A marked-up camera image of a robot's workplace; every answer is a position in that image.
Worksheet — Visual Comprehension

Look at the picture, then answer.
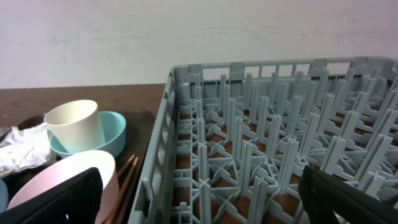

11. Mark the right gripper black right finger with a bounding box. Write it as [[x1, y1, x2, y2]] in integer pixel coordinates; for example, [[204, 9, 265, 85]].
[[298, 166, 397, 224]]

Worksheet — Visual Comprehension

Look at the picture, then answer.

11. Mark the pink bowl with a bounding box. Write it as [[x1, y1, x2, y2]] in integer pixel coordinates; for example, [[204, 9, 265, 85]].
[[7, 150, 119, 223]]

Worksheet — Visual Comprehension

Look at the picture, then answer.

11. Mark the wooden chopstick left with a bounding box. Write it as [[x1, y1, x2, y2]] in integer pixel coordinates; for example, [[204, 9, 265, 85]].
[[103, 154, 136, 224]]

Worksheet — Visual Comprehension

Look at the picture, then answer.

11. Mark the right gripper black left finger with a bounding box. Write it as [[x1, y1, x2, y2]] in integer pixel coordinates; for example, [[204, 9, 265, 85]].
[[1, 167, 103, 224]]

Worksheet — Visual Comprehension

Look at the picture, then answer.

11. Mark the cream plastic cup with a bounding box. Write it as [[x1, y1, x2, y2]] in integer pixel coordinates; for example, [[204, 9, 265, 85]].
[[44, 100, 105, 153]]

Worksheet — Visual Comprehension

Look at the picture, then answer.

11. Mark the light blue small bowl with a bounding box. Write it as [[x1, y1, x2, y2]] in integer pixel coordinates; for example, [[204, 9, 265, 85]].
[[50, 111, 127, 159]]

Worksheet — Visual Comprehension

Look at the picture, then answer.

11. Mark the wooden chopstick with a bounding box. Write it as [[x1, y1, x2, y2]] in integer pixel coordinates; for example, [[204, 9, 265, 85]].
[[113, 157, 139, 224], [103, 154, 136, 224]]

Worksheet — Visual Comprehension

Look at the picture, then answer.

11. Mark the white napkin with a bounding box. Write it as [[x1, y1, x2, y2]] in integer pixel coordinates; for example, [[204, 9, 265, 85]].
[[1, 123, 57, 178]]

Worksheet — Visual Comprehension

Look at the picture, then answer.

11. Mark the wooden chopstick right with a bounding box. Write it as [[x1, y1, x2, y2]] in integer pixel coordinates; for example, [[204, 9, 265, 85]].
[[113, 157, 139, 224]]

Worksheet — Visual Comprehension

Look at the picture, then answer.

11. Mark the grey dishwasher rack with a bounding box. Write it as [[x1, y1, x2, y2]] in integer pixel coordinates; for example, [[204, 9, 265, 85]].
[[128, 57, 397, 223]]

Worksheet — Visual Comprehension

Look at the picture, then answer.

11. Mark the brown serving tray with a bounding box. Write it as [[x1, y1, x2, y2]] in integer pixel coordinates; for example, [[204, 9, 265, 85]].
[[18, 111, 154, 223]]

